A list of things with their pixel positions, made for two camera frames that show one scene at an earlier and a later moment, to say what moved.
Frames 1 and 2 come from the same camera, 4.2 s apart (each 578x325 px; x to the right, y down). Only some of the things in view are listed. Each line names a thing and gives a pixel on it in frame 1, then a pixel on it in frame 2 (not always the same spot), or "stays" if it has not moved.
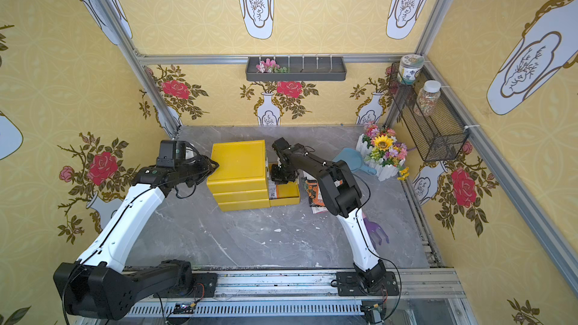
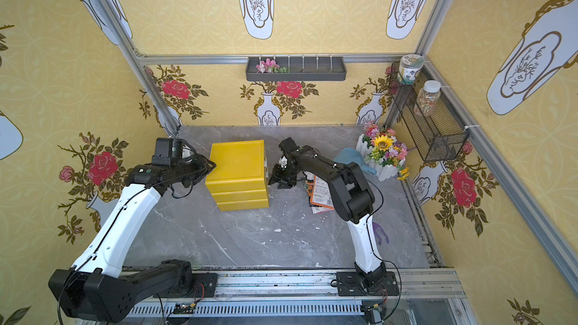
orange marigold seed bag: [273, 190] -> [319, 192]
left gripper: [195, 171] stays
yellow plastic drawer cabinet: [240, 182] stays
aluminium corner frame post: [142, 71] stays
